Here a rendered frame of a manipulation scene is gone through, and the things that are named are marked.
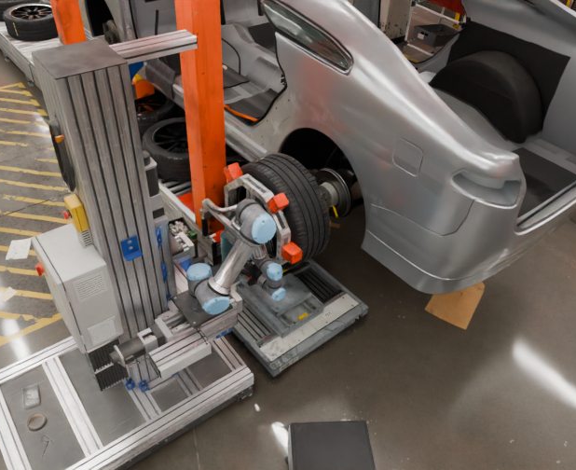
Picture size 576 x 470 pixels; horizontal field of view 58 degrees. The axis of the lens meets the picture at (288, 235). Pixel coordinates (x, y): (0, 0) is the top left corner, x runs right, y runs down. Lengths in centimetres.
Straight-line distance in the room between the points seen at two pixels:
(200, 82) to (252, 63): 195
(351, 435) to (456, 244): 108
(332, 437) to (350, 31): 203
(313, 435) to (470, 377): 124
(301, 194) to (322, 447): 128
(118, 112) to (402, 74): 131
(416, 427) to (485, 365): 69
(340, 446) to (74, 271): 150
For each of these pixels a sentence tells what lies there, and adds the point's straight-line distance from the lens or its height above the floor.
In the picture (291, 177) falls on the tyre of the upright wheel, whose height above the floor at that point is 116.
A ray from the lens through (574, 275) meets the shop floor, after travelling 460.
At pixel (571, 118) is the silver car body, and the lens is 409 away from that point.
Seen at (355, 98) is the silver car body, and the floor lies 160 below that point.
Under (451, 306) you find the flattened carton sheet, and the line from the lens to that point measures 393.
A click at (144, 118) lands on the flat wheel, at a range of 478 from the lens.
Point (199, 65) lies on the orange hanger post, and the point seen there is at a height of 167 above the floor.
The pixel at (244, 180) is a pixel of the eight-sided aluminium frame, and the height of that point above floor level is 112.
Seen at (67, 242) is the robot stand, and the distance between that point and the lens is 246.
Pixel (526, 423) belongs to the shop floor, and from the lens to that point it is 355.
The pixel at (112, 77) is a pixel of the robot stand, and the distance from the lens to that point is 196.
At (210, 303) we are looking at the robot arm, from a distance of 236.
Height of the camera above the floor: 280
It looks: 42 degrees down
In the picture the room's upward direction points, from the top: 4 degrees clockwise
